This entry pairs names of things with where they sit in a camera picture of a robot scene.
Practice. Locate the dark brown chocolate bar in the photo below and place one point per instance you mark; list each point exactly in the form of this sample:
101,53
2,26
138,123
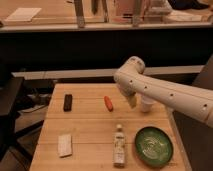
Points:
67,103

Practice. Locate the white paper cup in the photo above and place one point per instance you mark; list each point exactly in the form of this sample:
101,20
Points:
146,103

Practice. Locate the green patterned plate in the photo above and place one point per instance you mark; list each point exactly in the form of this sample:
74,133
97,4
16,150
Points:
153,146

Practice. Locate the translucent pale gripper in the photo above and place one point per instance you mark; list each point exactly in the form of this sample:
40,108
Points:
132,101

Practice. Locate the grey metal rail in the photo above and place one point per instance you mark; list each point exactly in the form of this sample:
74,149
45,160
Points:
57,74

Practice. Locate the white paper sheet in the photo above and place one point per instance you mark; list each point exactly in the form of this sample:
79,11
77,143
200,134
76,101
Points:
23,15

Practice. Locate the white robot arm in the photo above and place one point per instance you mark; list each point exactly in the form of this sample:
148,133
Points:
194,102

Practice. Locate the clear plastic bottle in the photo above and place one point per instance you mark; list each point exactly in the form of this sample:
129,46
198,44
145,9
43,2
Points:
119,147

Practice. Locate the black chair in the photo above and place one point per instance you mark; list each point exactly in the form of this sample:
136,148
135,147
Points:
9,95

